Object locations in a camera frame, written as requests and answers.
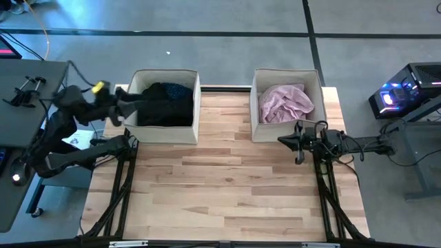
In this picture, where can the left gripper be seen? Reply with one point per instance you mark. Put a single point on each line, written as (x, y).
(107, 105)

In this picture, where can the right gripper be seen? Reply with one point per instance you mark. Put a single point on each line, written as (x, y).
(308, 141)

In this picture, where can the pink towel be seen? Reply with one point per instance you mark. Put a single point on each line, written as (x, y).
(284, 103)

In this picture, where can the black garment with white stripes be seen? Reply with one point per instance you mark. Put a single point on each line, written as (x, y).
(165, 110)

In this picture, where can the navy dotted garment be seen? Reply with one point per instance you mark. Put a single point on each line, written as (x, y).
(177, 90)

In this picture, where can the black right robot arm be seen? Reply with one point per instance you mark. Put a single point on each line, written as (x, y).
(358, 144)

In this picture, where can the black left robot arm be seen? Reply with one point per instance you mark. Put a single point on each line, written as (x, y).
(69, 155)

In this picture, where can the beige fabric bin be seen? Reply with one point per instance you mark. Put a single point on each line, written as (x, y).
(275, 132)
(162, 136)

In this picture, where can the yellow tape band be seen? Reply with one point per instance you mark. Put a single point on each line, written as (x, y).
(98, 87)

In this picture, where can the white printed paper sheet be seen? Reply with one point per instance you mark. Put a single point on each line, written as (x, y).
(82, 139)

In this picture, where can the black bar clamp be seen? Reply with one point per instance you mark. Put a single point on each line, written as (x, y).
(19, 98)
(34, 87)

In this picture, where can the dark grey desk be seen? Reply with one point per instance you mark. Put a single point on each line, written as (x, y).
(27, 117)

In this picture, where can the silver metal plate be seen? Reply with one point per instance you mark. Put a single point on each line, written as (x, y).
(127, 244)
(320, 245)

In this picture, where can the glowing computer tower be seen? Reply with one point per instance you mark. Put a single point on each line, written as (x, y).
(406, 89)

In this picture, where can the round black device with light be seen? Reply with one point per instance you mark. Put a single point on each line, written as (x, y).
(18, 174)

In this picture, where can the dark monitor with pink line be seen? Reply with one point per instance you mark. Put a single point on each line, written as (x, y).
(7, 50)

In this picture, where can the person's foot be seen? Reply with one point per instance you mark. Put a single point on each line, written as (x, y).
(12, 6)

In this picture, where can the grey side table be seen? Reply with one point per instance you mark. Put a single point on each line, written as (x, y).
(13, 206)

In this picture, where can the black right frame strut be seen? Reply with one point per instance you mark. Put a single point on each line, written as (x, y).
(332, 199)

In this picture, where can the black frame strut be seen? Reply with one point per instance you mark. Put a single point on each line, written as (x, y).
(332, 199)
(117, 193)

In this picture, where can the black left frame strut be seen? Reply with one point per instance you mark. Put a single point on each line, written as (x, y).
(117, 193)

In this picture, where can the black bottom frame rail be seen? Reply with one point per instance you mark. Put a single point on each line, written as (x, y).
(206, 244)

